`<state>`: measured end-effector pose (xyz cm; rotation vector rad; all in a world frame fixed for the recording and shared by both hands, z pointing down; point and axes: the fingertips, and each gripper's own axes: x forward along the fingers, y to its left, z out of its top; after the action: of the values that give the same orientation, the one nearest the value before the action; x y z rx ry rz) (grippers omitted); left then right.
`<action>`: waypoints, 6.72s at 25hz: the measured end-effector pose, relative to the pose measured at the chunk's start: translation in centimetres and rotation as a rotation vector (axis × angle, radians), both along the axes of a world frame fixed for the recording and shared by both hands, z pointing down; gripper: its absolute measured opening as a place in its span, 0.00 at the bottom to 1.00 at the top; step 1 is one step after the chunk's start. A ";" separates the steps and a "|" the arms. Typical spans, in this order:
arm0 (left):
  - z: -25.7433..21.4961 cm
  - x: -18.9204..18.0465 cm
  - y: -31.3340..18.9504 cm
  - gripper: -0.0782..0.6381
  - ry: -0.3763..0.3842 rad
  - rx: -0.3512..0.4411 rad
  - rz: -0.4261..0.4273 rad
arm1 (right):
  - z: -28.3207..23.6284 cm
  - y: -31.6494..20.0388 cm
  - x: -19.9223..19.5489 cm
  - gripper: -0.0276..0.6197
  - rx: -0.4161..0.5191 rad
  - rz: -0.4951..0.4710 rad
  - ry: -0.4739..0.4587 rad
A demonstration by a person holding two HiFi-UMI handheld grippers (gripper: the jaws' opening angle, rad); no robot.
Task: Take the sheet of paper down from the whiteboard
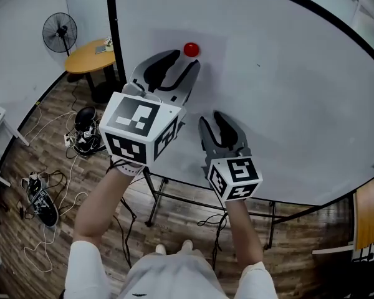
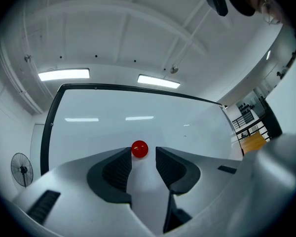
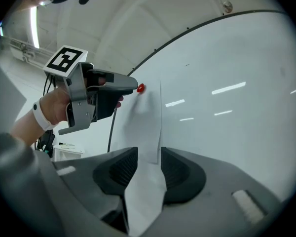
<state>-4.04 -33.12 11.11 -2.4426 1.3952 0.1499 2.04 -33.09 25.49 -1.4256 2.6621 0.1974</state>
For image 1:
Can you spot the small white plant pot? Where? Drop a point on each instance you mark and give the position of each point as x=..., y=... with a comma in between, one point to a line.
x=109, y=46

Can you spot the black helmet with grey gear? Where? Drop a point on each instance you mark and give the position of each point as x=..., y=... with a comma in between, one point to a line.
x=46, y=210

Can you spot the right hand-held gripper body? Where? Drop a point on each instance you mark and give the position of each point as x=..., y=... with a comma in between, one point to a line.
x=237, y=176

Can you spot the person's right forearm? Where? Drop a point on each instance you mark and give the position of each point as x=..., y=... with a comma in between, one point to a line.
x=243, y=235

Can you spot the round wooden table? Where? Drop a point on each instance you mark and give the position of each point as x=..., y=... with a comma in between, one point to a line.
x=84, y=61

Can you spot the white power strip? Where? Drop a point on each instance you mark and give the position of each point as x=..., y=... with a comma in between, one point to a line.
x=68, y=139

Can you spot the black-framed whiteboard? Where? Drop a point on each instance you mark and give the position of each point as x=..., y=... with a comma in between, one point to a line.
x=299, y=89

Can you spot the person's left white shoe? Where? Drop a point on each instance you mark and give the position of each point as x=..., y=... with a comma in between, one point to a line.
x=161, y=249

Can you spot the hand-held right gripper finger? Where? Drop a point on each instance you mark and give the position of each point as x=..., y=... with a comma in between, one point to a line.
x=205, y=142
x=240, y=139

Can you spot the person's right white shoe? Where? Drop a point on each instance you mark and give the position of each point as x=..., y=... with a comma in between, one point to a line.
x=187, y=245

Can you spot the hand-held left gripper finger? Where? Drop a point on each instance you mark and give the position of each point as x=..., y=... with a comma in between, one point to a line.
x=140, y=73
x=190, y=79

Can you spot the red round magnet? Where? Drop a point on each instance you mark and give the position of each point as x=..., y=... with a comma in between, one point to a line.
x=191, y=50

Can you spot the person's white shoe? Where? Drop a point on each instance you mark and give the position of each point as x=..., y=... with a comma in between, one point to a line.
x=161, y=249
x=187, y=245

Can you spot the person's left forearm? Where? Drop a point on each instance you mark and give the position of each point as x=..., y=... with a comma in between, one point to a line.
x=93, y=207

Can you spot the black standing fan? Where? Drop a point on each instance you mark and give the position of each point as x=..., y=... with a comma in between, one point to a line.
x=60, y=31

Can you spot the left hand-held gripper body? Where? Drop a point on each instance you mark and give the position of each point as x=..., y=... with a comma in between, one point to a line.
x=134, y=126

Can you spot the person's white shirt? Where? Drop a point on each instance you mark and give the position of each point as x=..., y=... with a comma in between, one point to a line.
x=171, y=276

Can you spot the wooden desk with white legs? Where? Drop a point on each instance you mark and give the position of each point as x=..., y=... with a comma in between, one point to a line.
x=369, y=216

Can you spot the grey tablet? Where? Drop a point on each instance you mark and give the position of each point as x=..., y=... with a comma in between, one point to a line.
x=100, y=50

